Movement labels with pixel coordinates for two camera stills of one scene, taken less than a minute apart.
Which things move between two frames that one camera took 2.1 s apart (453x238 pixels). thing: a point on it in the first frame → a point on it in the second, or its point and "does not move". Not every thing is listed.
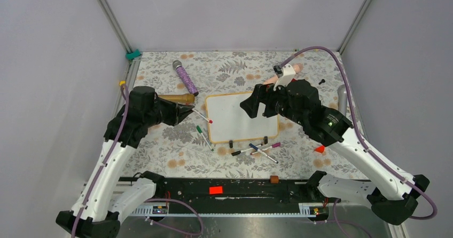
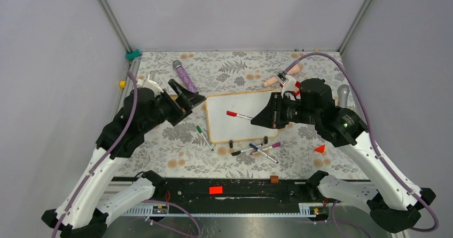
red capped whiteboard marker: (203, 117) → (234, 114)
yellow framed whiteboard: (228, 121) does not move
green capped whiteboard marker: (201, 131) does not move
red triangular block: (320, 149) does not move
